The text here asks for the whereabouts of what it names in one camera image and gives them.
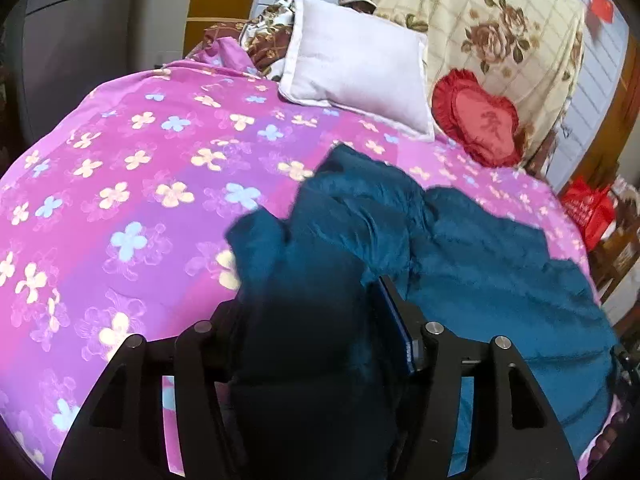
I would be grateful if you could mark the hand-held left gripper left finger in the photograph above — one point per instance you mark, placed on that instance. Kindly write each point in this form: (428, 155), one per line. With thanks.
(200, 360)

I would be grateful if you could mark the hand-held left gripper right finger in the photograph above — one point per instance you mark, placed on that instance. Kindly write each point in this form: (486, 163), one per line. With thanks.
(397, 325)

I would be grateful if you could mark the teal puffer jacket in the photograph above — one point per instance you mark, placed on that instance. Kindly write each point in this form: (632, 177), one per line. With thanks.
(475, 260)

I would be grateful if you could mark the wooden furniture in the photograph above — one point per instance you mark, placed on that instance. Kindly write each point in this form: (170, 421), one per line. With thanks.
(620, 260)

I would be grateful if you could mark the red shopping bag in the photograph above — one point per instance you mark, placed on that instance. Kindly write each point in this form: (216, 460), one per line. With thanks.
(587, 210)

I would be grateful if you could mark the pink floral bedsheet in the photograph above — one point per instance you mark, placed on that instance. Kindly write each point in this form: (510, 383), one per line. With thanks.
(125, 185)

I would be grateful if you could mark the red heart-shaped cushion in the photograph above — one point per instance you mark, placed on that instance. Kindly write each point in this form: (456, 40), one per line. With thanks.
(480, 120)

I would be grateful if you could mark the white pillow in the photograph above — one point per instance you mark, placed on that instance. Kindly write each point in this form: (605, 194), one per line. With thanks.
(355, 60)

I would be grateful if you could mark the brown floral cloth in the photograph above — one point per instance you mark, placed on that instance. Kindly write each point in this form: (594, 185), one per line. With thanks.
(265, 40)

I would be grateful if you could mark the cream rose-print blanket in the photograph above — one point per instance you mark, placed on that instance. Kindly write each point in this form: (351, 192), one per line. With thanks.
(500, 10)

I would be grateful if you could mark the grey cabinet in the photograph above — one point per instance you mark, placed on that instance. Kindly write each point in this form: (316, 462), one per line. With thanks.
(100, 35)

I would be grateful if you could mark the red paper wall decoration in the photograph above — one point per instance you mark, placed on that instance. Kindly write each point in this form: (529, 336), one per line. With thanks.
(600, 10)

